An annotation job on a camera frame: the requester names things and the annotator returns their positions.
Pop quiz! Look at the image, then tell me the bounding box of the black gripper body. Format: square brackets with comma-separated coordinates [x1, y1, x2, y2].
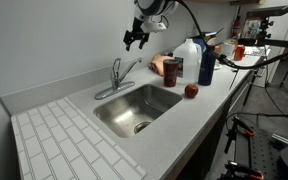
[129, 17, 151, 43]

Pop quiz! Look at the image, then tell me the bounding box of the chrome sink faucet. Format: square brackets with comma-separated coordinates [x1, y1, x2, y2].
[94, 57, 144, 101]

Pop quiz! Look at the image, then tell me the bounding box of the stainless steel sink basin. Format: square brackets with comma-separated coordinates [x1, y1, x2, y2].
[92, 83, 184, 139]

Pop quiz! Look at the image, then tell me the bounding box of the peach folded towel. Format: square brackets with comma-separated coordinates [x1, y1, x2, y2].
[149, 52, 176, 77]

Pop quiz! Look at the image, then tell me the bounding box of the clear plastic gallon jug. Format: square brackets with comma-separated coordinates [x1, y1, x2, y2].
[172, 38, 202, 85]

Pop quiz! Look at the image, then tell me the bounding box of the navy blue bottle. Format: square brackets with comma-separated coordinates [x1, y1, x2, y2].
[197, 38, 218, 87]

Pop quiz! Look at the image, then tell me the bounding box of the red apple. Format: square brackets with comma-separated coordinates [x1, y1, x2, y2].
[183, 83, 200, 100]

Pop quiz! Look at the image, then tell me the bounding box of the red fire extinguisher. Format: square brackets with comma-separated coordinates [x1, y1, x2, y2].
[231, 6, 242, 40]

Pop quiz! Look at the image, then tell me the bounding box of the red cup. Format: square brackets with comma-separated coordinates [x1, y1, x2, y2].
[233, 44, 246, 62]

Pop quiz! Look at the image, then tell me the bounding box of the framed picture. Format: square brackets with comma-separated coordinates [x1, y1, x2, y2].
[241, 11, 264, 40]

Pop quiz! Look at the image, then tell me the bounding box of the white paper stack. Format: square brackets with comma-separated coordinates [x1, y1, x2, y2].
[244, 45, 272, 57]

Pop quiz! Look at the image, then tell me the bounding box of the white brick pattern mat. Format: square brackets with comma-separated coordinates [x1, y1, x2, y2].
[10, 96, 148, 180]

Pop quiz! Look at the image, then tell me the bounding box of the orange black clamp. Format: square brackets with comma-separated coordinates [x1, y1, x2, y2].
[224, 115, 257, 155]
[220, 160, 266, 180]

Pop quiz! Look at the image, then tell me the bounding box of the black perforated breadboard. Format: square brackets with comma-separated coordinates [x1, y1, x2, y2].
[233, 127, 288, 180]

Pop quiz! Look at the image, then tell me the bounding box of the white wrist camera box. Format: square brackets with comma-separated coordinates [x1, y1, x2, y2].
[143, 20, 169, 34]

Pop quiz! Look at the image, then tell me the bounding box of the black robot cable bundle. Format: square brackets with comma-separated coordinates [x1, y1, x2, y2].
[175, 0, 288, 71]

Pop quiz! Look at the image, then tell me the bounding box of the black stereo camera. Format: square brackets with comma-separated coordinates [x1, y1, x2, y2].
[249, 4, 288, 19]

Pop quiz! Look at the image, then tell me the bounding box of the black camera stand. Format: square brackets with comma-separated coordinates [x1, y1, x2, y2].
[236, 16, 288, 108]

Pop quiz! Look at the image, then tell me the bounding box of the black floor cable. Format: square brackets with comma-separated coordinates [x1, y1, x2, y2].
[225, 87, 288, 129]

